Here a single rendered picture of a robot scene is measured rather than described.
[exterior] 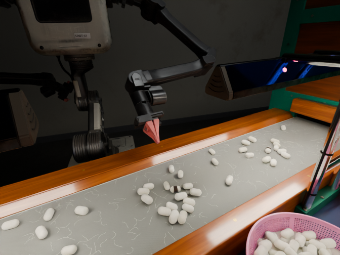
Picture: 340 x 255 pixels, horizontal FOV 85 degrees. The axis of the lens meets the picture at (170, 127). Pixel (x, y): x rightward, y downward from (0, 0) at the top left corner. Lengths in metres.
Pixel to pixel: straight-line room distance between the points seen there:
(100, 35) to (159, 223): 0.76
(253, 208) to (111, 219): 0.37
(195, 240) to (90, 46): 0.82
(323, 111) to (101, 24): 1.06
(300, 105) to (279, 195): 0.64
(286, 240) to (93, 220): 0.48
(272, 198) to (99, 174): 0.53
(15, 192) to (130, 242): 0.40
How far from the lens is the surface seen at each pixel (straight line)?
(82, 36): 0.94
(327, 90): 1.19
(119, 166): 0.69
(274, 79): 0.54
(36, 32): 0.98
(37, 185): 0.74
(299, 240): 0.57
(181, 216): 0.52
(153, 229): 0.53
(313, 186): 0.65
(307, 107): 1.15
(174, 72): 0.80
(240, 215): 0.54
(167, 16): 1.01
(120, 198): 0.62
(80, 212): 0.60
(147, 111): 0.64
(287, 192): 0.65
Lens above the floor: 1.17
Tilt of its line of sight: 26 degrees down
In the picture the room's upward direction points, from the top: 2 degrees counter-clockwise
